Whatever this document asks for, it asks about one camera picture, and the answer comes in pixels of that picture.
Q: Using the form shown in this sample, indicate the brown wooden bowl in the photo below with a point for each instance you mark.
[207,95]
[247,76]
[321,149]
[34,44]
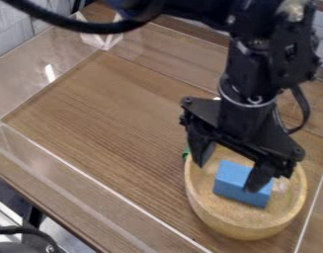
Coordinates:
[234,219]

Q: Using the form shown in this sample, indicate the blue foam block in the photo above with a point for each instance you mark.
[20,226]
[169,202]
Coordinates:
[229,185]

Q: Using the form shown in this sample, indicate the black metal table frame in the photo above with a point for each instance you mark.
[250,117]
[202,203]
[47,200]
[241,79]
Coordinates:
[27,230]

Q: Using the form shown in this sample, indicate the green Expo marker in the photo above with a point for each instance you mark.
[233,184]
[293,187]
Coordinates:
[186,154]

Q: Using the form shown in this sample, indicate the clear acrylic triangle bracket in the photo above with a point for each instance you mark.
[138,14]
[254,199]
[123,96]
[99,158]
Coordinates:
[105,42]

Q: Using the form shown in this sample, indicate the clear acrylic enclosure wall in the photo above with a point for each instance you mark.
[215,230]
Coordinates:
[91,141]

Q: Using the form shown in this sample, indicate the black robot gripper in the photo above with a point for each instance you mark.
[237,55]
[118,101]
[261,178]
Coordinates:
[250,131]

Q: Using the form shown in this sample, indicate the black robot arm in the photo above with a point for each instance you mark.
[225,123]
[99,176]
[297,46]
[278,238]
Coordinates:
[272,58]

